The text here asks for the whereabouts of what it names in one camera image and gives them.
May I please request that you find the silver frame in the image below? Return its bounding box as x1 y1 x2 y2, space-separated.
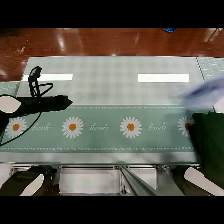
0 161 224 197

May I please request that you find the white shirt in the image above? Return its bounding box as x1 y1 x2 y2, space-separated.
178 75 224 112

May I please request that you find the dark green garment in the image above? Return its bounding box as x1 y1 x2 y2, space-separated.
187 111 224 189

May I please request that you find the black cable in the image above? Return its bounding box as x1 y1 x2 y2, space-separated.
0 111 44 148

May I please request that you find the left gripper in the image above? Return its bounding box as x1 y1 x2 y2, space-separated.
39 94 74 112

